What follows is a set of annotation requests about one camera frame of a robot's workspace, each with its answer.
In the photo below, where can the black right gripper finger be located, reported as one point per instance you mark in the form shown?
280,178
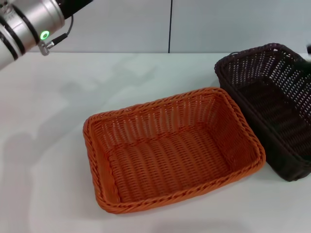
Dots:
309,48

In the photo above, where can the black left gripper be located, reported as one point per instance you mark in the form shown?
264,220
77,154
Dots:
73,6

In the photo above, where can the dark brown woven plastic basket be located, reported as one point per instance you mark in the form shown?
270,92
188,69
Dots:
272,109

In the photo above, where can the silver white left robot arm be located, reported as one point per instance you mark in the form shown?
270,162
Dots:
22,26

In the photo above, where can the orange woven plastic basket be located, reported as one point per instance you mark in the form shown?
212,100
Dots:
170,155

